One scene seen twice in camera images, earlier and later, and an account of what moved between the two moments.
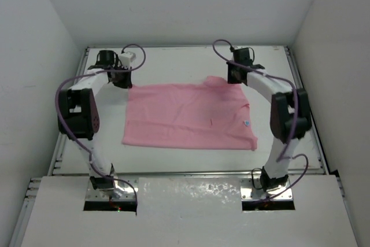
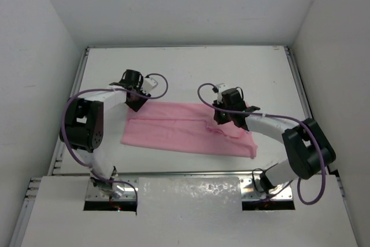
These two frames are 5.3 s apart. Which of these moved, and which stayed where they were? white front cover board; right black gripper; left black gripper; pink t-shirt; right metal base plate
Moved: right black gripper; left black gripper; pink t-shirt
Stayed: right metal base plate; white front cover board
